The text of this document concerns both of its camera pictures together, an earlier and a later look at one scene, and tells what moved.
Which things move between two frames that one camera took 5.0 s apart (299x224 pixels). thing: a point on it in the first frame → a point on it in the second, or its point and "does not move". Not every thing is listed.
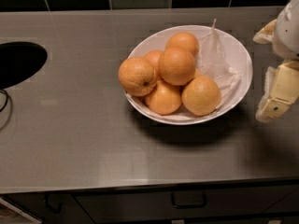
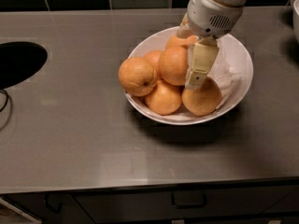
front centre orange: (164, 100) does not move
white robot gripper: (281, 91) → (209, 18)
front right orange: (201, 95) does not move
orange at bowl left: (137, 77) does not move
